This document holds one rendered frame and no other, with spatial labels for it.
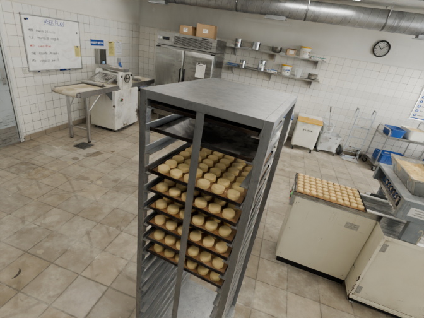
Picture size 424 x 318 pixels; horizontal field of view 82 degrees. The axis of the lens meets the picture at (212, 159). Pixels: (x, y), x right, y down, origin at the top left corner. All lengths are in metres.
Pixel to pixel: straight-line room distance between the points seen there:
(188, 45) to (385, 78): 4.33
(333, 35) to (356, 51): 0.61
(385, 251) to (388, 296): 0.48
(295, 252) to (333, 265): 0.36
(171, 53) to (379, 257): 5.23
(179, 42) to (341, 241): 4.96
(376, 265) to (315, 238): 0.51
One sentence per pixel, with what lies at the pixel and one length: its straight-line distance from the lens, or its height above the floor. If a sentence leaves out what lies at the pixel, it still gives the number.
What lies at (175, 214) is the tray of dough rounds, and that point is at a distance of 1.09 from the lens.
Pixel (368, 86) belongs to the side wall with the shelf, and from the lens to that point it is 6.62.
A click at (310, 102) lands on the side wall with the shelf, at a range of 6.47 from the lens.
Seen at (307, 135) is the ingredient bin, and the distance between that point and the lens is 5.98.
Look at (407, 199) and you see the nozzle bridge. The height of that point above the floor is 1.18.
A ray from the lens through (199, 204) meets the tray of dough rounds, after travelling 0.98.
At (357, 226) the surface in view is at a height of 0.72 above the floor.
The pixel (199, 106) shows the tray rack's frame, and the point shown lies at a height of 1.81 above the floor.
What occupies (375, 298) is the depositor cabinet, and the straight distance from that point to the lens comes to 2.89.
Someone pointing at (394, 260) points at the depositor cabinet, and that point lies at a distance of 2.60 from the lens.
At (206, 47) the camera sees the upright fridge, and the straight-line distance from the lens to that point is 5.78.
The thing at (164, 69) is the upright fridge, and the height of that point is 1.26.
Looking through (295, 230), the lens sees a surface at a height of 0.47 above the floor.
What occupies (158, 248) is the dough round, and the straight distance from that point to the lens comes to 1.29.
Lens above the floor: 2.00
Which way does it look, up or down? 25 degrees down
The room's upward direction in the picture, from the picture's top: 9 degrees clockwise
